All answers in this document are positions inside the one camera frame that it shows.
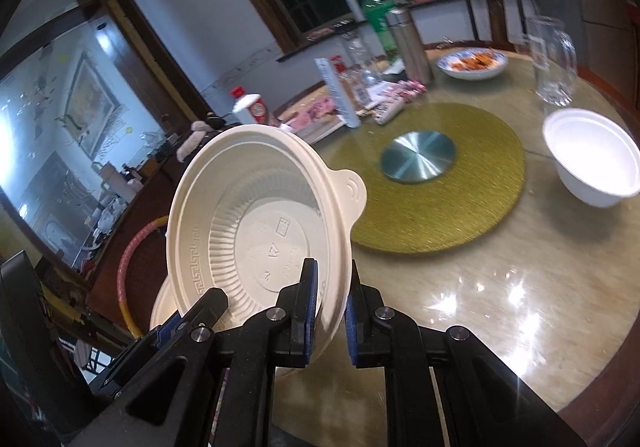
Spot dark jacket with fur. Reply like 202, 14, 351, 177
175, 112, 226, 163

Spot white bowl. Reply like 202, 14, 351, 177
542, 108, 640, 209

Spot multicoloured hula hoop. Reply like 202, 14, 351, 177
116, 214, 168, 340

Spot green soda bottle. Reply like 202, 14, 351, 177
357, 0, 401, 63

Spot pink candy packets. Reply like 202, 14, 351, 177
367, 80, 428, 125

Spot white liquor bottle red cap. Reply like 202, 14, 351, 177
231, 86, 271, 127

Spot white paper roll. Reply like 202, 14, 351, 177
336, 0, 362, 23

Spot round steel turntable disc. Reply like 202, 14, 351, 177
380, 130, 458, 184

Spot white plate of food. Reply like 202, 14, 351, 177
436, 47, 509, 80

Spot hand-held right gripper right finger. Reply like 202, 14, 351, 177
345, 259, 586, 447

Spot clear glass mug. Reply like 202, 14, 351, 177
525, 16, 578, 107

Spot steel thermos flask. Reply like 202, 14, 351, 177
384, 10, 435, 85

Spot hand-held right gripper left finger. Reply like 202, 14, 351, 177
65, 259, 321, 447

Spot stack of magazines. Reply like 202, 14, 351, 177
277, 94, 351, 143

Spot beige plastic bowl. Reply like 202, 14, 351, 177
149, 274, 301, 378
166, 124, 368, 373

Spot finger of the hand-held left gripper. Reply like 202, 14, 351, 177
89, 287, 230, 399

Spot round gold table mat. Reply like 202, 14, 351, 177
320, 102, 527, 255

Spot wooden chair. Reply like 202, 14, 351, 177
457, 0, 538, 53

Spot clear glass jar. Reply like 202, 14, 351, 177
345, 34, 381, 93

